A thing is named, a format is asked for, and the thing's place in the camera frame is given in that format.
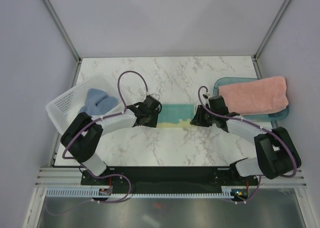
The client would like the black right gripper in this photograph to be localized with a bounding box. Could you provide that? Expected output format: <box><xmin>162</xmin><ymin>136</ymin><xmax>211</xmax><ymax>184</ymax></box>
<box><xmin>190</xmin><ymin>105</ymin><xmax>217</xmax><ymax>128</ymax></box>

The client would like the yellow towel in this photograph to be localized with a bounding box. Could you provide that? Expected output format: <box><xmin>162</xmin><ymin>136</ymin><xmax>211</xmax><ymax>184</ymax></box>
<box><xmin>156</xmin><ymin>104</ymin><xmax>196</xmax><ymax>129</ymax></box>

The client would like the pink towel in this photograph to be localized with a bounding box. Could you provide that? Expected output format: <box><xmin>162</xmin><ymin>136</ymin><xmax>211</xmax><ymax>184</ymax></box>
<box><xmin>218</xmin><ymin>76</ymin><xmax>289</xmax><ymax>115</ymax></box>

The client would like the blue towel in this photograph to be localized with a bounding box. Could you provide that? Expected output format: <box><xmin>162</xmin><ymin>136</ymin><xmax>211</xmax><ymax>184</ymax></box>
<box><xmin>78</xmin><ymin>88</ymin><xmax>118</xmax><ymax>116</ymax></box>

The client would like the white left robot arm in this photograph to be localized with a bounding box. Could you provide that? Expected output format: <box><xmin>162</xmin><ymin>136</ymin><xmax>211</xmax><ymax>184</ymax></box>
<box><xmin>60</xmin><ymin>95</ymin><xmax>163</xmax><ymax>185</ymax></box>

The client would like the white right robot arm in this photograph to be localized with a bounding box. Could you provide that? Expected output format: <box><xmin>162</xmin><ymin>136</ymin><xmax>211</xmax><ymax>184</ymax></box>
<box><xmin>190</xmin><ymin>95</ymin><xmax>302</xmax><ymax>185</ymax></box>

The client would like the teal translucent plastic tub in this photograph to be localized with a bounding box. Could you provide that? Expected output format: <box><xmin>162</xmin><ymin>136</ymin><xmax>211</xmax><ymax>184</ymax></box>
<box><xmin>213</xmin><ymin>77</ymin><xmax>290</xmax><ymax>122</ymax></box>

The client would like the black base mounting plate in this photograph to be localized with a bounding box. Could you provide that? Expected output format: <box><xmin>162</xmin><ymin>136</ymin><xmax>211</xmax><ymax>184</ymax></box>
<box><xmin>80</xmin><ymin>165</ymin><xmax>259</xmax><ymax>195</ymax></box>

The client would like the white perforated plastic basket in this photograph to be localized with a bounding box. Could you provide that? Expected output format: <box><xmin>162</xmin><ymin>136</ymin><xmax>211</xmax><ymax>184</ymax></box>
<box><xmin>46</xmin><ymin>73</ymin><xmax>124</xmax><ymax>135</ymax></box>

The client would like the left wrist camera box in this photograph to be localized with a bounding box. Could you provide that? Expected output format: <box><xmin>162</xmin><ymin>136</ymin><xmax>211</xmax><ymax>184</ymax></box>
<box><xmin>149</xmin><ymin>93</ymin><xmax>160</xmax><ymax>101</ymax></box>

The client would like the white slotted cable duct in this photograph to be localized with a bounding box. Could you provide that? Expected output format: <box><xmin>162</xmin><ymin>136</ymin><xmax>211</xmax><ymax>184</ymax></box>
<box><xmin>46</xmin><ymin>187</ymin><xmax>248</xmax><ymax>198</ymax></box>

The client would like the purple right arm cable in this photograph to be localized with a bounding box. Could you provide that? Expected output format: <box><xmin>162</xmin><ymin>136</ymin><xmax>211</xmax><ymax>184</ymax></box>
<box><xmin>198</xmin><ymin>85</ymin><xmax>299</xmax><ymax>205</ymax></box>

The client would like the aluminium table edge rail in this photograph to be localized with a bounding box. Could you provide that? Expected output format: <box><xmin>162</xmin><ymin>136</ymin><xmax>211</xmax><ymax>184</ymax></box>
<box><xmin>35</xmin><ymin>167</ymin><xmax>307</xmax><ymax>189</ymax></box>

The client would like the right aluminium frame post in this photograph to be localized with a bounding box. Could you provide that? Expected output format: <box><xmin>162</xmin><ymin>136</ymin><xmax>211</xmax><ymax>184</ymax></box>
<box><xmin>252</xmin><ymin>0</ymin><xmax>293</xmax><ymax>62</ymax></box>

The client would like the aluminium frame post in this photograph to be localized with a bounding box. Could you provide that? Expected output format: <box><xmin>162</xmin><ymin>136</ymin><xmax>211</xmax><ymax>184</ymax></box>
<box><xmin>41</xmin><ymin>0</ymin><xmax>82</xmax><ymax>64</ymax></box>
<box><xmin>252</xmin><ymin>0</ymin><xmax>293</xmax><ymax>62</ymax></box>

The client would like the left aluminium frame post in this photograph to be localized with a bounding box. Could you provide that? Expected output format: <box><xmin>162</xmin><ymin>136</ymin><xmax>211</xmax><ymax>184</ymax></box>
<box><xmin>41</xmin><ymin>0</ymin><xmax>82</xmax><ymax>64</ymax></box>

